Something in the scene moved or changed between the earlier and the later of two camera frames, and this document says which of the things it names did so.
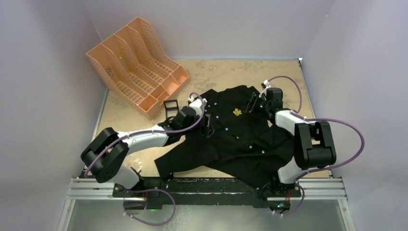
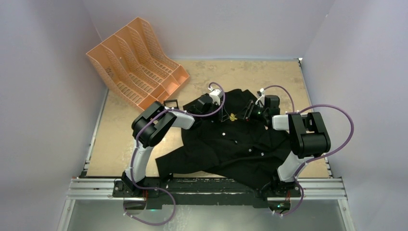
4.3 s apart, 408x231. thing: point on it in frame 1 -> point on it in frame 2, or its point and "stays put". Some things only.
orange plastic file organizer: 140,70 stays put
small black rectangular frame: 171,108 stays put
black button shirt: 239,139 stays put
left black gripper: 203,129 -> 223,115
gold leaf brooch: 237,112 -> 232,117
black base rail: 209,192 stays put
